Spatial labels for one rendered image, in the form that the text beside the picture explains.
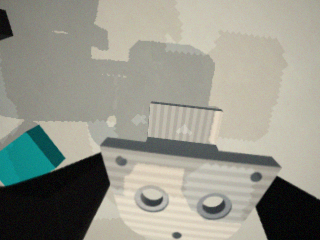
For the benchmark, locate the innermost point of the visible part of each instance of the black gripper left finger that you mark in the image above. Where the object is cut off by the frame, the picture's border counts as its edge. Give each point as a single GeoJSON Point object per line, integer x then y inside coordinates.
{"type": "Point", "coordinates": [58, 205]}

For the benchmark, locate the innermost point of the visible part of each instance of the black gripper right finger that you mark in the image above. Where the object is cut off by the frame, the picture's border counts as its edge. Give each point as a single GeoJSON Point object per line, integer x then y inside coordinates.
{"type": "Point", "coordinates": [288, 212]}

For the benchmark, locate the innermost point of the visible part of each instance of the beige housing plate with two holes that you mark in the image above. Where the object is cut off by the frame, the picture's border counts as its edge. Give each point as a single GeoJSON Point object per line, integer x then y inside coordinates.
{"type": "Point", "coordinates": [185, 177]}

